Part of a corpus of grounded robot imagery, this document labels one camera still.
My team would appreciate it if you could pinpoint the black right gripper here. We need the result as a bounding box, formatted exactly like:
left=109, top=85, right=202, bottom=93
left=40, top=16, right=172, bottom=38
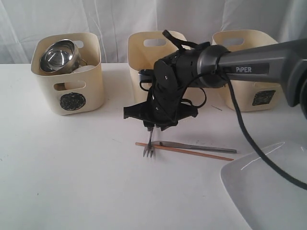
left=123, top=83, right=198, bottom=131

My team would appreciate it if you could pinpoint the white square plate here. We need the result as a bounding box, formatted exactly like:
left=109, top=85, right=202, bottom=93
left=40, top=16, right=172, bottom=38
left=220, top=141, right=307, bottom=230

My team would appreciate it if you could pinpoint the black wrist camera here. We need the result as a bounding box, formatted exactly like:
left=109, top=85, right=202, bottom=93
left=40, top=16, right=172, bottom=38
left=138, top=69, right=154, bottom=83

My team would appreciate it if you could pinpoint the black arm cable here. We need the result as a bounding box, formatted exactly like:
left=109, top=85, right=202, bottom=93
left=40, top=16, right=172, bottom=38
left=138, top=29, right=307, bottom=188

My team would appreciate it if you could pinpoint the white curtain backdrop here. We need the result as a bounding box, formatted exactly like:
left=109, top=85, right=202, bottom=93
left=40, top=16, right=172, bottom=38
left=0, top=0, right=307, bottom=64

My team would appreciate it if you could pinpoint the small steel fork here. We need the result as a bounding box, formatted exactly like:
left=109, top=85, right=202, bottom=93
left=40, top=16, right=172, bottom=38
left=143, top=127, right=154, bottom=158

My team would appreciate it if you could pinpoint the cream bin with triangle mark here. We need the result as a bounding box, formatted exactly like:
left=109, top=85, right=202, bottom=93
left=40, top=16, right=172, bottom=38
left=127, top=31, right=177, bottom=104

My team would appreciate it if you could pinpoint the cream bin with circle mark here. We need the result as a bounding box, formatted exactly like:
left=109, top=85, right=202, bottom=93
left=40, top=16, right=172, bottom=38
left=31, top=33, right=105, bottom=115

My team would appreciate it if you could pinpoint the lower wooden chopstick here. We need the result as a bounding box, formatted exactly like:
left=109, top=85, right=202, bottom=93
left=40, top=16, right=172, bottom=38
left=135, top=142, right=235, bottom=161

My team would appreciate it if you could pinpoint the stainless steel bowl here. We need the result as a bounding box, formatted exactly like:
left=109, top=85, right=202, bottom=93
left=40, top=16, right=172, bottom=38
left=39, top=39, right=81, bottom=75

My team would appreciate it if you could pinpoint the steel table knife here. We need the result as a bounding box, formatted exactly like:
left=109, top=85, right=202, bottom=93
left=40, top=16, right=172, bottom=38
left=153, top=141, right=237, bottom=154

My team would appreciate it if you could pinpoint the cream bin with square mark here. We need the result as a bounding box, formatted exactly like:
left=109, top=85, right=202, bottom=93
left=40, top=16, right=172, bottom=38
left=212, top=30, right=282, bottom=112

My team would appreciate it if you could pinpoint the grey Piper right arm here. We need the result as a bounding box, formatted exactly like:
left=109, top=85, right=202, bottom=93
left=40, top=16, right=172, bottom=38
left=123, top=39, right=307, bottom=130

